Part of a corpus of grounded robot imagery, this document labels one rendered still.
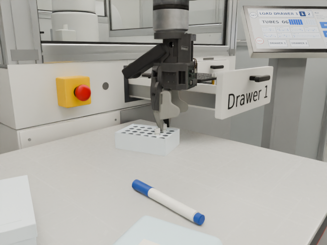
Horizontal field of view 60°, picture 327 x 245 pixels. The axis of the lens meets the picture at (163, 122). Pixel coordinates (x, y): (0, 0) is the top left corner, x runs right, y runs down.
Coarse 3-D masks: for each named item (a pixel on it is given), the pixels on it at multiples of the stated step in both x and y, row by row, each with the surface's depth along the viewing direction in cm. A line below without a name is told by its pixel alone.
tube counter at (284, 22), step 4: (284, 20) 147; (288, 20) 147; (292, 20) 147; (296, 20) 147; (300, 20) 147; (304, 20) 147; (308, 20) 147; (312, 20) 148; (284, 24) 145; (288, 24) 146; (292, 24) 146; (296, 24) 146; (300, 24) 146; (304, 24) 146; (308, 24) 146; (312, 24) 146; (316, 24) 147
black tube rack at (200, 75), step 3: (144, 75) 88; (147, 75) 87; (150, 75) 86; (198, 75) 85; (201, 75) 86; (204, 75) 85; (207, 75) 85; (210, 75) 86; (150, 78) 88; (198, 78) 76; (210, 84) 88
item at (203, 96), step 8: (128, 80) 87; (136, 80) 85; (144, 80) 83; (128, 88) 88; (136, 88) 85; (144, 88) 83; (192, 88) 72; (200, 88) 70; (208, 88) 69; (136, 96) 86; (144, 96) 84; (184, 96) 74; (192, 96) 72; (200, 96) 70; (208, 96) 69; (192, 104) 72; (200, 104) 71; (208, 104) 69
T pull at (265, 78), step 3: (252, 75) 73; (255, 75) 73; (258, 75) 73; (264, 75) 72; (267, 75) 73; (252, 78) 72; (255, 78) 69; (258, 78) 69; (261, 78) 70; (264, 78) 71; (267, 78) 73; (255, 81) 70; (258, 81) 69; (261, 81) 70
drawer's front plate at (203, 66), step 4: (220, 60) 123; (224, 60) 124; (228, 60) 127; (200, 64) 111; (204, 64) 113; (208, 64) 115; (212, 64) 117; (216, 64) 120; (220, 64) 122; (224, 64) 125; (228, 64) 127; (200, 68) 112; (204, 68) 114; (208, 68) 116; (224, 68) 125; (228, 68) 128; (200, 72) 112; (204, 72) 114; (208, 72) 116; (212, 72) 118
